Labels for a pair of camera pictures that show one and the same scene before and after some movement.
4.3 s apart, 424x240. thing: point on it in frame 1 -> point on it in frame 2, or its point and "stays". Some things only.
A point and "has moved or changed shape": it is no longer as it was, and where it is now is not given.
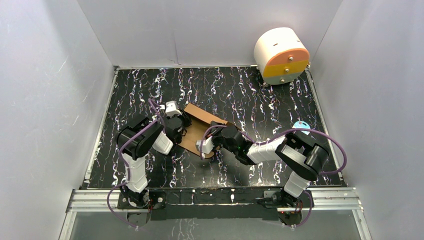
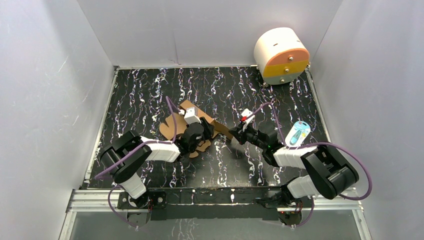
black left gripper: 183,117 -> 205,126
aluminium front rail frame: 346,200 stays
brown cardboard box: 200,123 has moved or changed shape
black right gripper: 216,131 -> 239,133
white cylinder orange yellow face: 281,55 stays
